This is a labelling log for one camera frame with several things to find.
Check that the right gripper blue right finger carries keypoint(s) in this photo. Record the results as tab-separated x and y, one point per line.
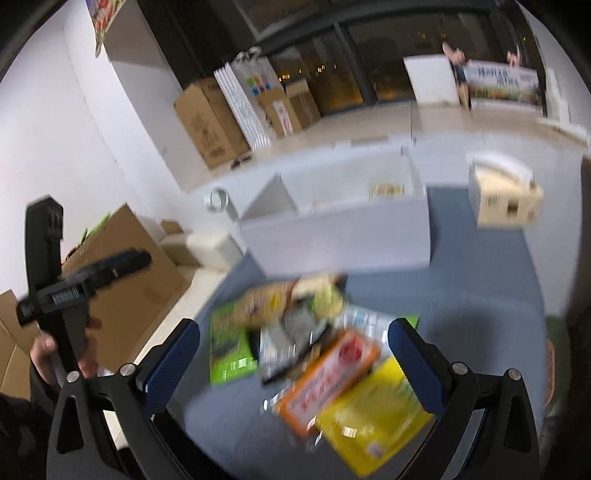
423	364

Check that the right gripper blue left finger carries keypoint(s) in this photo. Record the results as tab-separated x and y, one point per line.
164	365

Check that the green seaweed snack bag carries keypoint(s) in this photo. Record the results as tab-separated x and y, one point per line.
230	354

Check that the yellow snack pouch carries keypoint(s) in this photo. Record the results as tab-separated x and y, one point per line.
374	420

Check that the orange flying cake pack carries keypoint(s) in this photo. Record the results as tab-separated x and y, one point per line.
349	358

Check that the grey seaweed packet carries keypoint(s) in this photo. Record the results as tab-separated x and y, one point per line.
283	344

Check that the illustrated chips bag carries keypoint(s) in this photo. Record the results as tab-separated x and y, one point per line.
386	190

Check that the white beige snack bag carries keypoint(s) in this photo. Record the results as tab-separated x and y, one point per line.
265	305

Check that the person's left hand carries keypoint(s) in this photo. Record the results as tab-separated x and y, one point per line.
44	346

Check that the flat cardboard sheet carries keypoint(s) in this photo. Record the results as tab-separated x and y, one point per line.
130	309

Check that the white storage box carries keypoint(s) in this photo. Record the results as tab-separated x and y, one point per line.
323	220

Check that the white tape roll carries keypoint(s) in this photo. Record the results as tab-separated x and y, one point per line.
217	200

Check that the tissue paper pack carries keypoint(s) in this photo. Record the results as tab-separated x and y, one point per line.
503	192

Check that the black scissors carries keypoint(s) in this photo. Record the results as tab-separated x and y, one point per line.
239	162

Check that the tall cardboard box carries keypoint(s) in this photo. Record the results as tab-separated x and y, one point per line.
210	123

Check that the printed landscape carton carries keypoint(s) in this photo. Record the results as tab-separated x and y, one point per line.
484	84

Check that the white foam box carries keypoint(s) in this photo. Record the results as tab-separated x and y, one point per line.
432	79

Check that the small open cardboard box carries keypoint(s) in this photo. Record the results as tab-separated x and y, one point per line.
290	111

